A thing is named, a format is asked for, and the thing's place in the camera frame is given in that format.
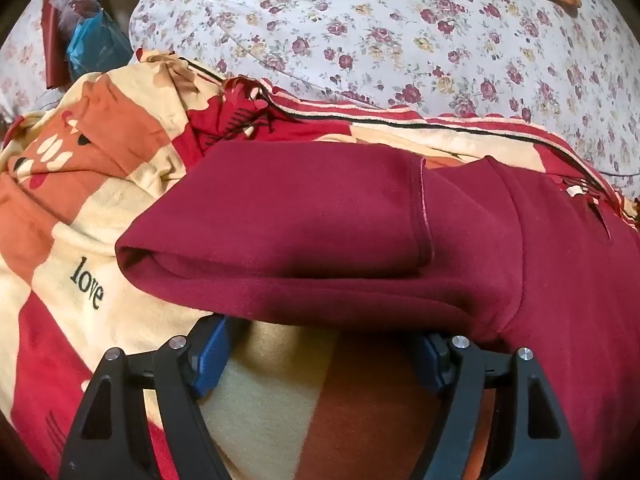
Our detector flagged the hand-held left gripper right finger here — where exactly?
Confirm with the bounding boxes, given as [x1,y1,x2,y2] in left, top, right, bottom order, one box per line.
[407,332,583,480]

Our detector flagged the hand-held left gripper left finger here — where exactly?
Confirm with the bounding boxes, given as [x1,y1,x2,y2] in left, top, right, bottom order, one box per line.
[59,316,251,480]

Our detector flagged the maroon fleece garment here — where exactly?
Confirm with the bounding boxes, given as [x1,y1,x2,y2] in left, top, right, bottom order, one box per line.
[115,142,640,480]

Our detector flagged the orange red printed blanket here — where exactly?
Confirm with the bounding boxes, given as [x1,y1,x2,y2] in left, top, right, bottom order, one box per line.
[0,49,640,480]

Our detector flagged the floral quilt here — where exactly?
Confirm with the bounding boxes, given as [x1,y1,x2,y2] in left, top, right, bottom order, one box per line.
[129,0,640,201]

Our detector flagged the blue plastic bag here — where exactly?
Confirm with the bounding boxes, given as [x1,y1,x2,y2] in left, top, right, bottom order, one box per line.
[67,10,133,81]

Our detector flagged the red bag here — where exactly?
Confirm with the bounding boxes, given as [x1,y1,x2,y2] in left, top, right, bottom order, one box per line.
[42,0,106,90]

